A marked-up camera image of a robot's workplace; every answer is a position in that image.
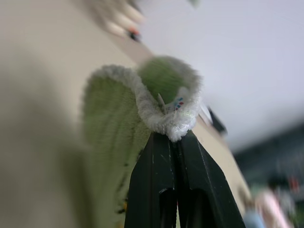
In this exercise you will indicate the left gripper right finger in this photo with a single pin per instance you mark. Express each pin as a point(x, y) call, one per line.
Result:
point(204, 194)

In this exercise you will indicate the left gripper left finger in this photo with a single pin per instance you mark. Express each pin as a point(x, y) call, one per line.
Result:
point(152, 190)

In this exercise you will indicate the light green towel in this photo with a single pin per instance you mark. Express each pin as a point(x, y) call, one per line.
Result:
point(111, 114)

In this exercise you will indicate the light blue towel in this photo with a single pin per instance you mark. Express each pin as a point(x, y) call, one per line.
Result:
point(253, 219)

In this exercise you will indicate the folded pink towel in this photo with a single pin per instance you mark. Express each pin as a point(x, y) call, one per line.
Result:
point(273, 209)

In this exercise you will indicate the long black box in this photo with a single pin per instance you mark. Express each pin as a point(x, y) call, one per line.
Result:
point(217, 121)

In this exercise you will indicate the black ribbed radiator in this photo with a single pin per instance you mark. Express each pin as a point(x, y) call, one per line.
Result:
point(273, 161)

